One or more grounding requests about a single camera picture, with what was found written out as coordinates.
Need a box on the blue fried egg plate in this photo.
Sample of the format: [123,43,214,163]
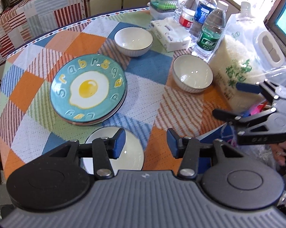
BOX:
[49,54,127,126]

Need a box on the white ribbed bowl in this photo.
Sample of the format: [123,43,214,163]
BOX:
[172,55,213,94]
[114,27,154,58]

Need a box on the right hand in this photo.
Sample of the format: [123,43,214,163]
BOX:
[270,141,286,166]

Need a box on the small white dish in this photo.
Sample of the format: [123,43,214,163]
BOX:
[85,127,144,175]

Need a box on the clear rice bag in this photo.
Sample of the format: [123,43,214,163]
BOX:
[208,2,286,112]

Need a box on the colourful patchwork tablecloth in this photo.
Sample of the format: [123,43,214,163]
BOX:
[0,9,227,176]

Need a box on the green label water bottle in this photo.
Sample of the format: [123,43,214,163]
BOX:
[194,1,229,59]

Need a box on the blue label water bottle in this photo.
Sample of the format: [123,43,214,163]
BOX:
[189,0,217,41]

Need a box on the red label water bottle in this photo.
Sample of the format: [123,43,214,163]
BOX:
[179,0,199,29]

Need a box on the white tissue pack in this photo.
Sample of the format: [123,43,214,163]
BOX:
[150,17,191,52]

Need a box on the striped cloth covered counter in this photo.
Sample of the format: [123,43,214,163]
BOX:
[0,0,86,64]

